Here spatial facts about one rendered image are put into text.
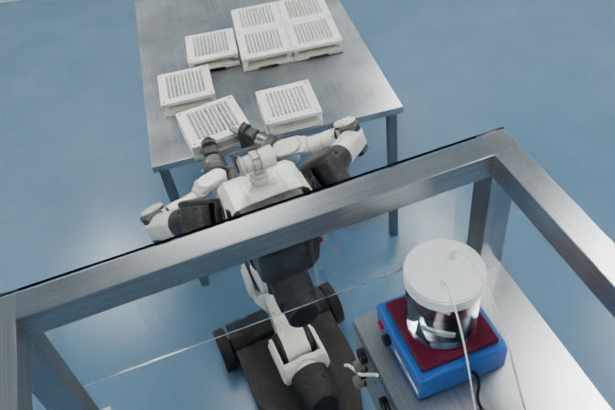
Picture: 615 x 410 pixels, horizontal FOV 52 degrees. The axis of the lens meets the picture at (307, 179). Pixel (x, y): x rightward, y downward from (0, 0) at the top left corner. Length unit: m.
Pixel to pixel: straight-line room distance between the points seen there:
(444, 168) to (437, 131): 2.76
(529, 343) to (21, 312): 1.00
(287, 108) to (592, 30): 2.89
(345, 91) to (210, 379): 1.44
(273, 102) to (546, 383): 1.76
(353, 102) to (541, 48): 2.24
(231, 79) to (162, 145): 0.52
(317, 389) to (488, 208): 1.34
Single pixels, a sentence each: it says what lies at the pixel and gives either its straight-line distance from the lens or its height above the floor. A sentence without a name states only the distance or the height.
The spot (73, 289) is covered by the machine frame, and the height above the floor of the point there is 1.73.
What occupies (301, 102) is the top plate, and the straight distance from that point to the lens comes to 2.73.
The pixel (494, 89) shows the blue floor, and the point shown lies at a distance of 4.36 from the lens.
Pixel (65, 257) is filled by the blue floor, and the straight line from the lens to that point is 3.75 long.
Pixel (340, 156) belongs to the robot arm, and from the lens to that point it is 1.99.
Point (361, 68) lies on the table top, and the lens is 3.03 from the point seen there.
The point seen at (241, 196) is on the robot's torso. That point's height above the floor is 1.26.
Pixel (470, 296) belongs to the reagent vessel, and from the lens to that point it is 1.18.
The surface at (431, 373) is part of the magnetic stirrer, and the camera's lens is 1.31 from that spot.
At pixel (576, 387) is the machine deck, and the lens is 1.43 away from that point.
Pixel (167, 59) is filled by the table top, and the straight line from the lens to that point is 3.33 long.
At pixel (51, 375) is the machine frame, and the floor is 1.55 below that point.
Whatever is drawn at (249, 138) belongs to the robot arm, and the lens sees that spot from 2.38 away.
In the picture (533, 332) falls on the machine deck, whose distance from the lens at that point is 1.47.
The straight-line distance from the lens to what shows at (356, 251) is 1.38.
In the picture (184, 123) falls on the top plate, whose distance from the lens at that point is 2.56.
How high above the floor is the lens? 2.59
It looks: 44 degrees down
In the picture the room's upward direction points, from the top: 8 degrees counter-clockwise
